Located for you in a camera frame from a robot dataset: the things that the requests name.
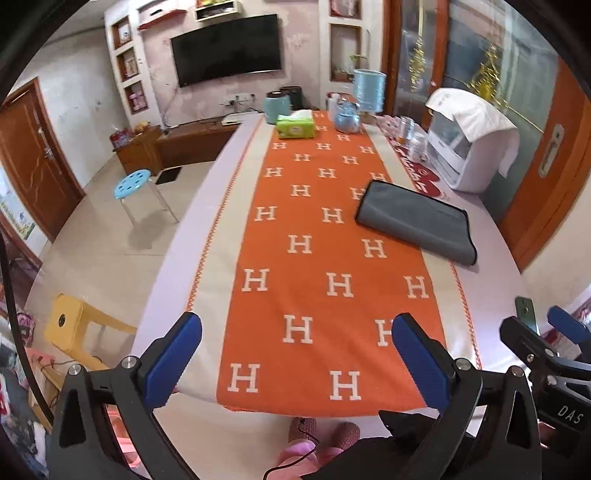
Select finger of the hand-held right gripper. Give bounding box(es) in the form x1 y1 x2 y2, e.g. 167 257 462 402
547 305 591 347
500 296 557 365

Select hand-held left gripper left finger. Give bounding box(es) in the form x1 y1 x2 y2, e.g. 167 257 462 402
46 312 204 480

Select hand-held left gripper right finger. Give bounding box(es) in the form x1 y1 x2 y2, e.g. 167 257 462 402
379 312 546 480

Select grey towel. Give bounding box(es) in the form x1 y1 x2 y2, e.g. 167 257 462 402
355 180 478 267

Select orange wooden sliding door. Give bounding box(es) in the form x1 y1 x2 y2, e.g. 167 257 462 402
498 59 591 274

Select yellow plastic stool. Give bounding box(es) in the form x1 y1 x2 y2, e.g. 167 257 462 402
44 292 138 371

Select pink slipper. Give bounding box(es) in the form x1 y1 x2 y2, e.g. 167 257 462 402
276 416 320 470
318 421 362 463

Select table with pale tablecloth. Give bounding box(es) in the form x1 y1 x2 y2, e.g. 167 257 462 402
131 110 575 422

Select orange letter-print table runner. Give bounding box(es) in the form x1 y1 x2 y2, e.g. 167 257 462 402
185 110 484 412

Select blue round stool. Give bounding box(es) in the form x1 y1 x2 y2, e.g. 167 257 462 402
113 169 180 227

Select red printed mat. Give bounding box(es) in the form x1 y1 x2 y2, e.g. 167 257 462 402
389 137 457 205

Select wooden television cabinet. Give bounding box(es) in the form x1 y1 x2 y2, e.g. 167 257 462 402
113 117 242 176

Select white countertop appliance with cloth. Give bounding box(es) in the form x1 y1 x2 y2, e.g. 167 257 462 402
425 87 519 179

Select brown wooden door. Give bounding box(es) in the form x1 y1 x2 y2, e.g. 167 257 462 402
0 78 86 241

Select blue teapot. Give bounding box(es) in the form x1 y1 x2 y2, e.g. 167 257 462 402
333 98 362 134

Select gold hanging ornament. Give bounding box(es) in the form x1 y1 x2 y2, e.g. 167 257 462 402
408 36 428 94
467 43 505 103

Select green tissue pack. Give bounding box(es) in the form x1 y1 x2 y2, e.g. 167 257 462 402
276 111 317 140

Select teal lidded canister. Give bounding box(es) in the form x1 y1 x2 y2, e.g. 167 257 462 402
264 91 292 125

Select light blue bucket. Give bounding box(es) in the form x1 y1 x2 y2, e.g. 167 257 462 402
353 68 387 114

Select black kitchen appliance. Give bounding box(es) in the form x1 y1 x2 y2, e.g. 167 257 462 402
279 85 304 114

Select small potted plant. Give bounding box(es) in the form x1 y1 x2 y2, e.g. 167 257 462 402
334 54 369 83

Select white floating shelf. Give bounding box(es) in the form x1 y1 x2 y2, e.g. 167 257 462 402
193 0 244 22

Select black cable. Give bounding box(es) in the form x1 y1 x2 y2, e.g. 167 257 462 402
262 416 320 480

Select metal door handle plate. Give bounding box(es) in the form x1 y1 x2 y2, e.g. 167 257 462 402
537 123 565 179

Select colourful wall poster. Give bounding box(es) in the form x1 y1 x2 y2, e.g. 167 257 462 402
0 168 36 241

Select wall niche shelves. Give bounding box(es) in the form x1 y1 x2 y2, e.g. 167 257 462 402
110 15 149 117

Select black wall television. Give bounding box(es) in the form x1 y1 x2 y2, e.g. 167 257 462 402
170 14 283 89

